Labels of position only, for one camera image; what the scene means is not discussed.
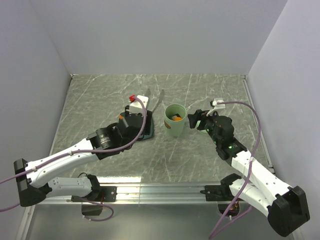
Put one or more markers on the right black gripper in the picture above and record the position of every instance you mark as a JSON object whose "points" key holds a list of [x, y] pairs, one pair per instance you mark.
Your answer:
{"points": [[200, 115]]}

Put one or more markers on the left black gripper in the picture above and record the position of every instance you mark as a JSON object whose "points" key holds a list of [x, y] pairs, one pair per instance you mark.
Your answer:
{"points": [[147, 128]]}

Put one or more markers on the orange round slice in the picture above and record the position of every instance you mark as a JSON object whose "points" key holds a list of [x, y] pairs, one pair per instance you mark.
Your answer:
{"points": [[176, 119]]}

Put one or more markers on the teal square plate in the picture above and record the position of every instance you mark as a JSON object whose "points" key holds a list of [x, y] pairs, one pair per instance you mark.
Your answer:
{"points": [[150, 125]]}

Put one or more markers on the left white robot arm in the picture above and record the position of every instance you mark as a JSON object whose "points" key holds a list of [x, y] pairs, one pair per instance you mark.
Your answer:
{"points": [[38, 180]]}

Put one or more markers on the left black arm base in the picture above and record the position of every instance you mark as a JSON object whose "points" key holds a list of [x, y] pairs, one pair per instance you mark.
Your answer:
{"points": [[97, 198]]}

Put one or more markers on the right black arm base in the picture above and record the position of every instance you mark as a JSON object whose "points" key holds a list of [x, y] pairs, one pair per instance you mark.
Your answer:
{"points": [[217, 192]]}

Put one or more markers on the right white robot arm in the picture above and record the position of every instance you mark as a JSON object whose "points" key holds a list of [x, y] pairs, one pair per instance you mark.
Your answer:
{"points": [[285, 207]]}

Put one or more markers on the mint green canister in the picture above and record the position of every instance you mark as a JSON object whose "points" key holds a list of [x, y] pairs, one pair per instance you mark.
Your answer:
{"points": [[172, 128]]}

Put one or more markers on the mint green lid brown handle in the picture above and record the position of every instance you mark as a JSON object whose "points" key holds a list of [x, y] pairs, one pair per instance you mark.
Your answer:
{"points": [[203, 132]]}

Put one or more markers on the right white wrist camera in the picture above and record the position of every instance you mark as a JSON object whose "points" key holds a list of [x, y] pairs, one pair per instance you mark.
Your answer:
{"points": [[216, 104]]}

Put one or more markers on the aluminium right side rail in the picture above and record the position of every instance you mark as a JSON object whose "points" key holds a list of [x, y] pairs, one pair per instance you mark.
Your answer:
{"points": [[260, 137]]}

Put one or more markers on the aluminium rail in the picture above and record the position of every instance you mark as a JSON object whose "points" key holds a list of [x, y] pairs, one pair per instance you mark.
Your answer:
{"points": [[183, 193], [260, 137]]}

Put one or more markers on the aluminium front rail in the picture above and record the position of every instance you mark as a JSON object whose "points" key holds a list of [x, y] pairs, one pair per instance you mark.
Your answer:
{"points": [[183, 193]]}

